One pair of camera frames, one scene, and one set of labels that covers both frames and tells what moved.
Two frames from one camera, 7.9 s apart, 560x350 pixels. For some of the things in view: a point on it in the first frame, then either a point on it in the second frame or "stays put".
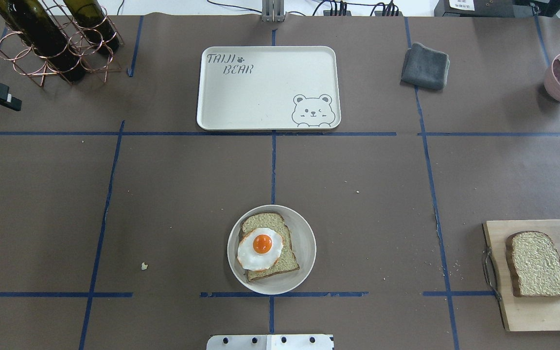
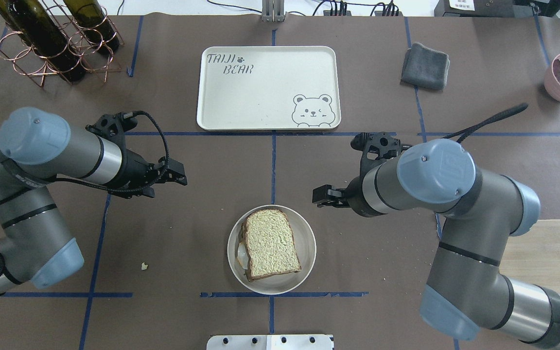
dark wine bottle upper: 32,19 stays put
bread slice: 535,265 -> 270,245
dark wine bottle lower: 96,23 stays put
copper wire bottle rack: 60,40 stays put
